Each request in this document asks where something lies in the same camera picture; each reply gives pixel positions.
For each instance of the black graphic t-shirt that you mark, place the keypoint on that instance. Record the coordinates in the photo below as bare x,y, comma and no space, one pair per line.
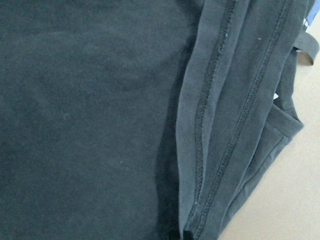
142,119

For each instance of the brown paper table cover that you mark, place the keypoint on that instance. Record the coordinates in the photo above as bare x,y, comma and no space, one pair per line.
285,205

